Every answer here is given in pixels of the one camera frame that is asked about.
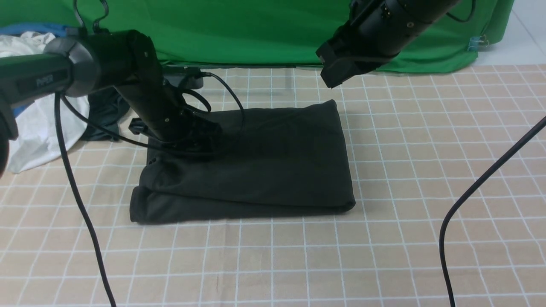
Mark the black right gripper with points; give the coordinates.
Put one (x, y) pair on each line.
(376, 32)

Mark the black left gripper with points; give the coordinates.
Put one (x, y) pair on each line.
(163, 115)

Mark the dark gray long-sleeve shirt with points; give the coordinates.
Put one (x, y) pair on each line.
(286, 162)

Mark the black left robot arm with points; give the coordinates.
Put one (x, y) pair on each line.
(81, 64)

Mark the dark crumpled garment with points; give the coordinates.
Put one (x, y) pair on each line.
(107, 108)

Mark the green backdrop cloth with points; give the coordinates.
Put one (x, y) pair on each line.
(262, 32)

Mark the white crumpled garment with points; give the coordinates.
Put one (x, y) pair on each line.
(38, 128)

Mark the beige checkered tablecloth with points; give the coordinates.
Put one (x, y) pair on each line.
(415, 143)

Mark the blue crumpled garment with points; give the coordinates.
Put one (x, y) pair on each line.
(17, 29)

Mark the blue binder clip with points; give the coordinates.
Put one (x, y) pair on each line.
(477, 43)

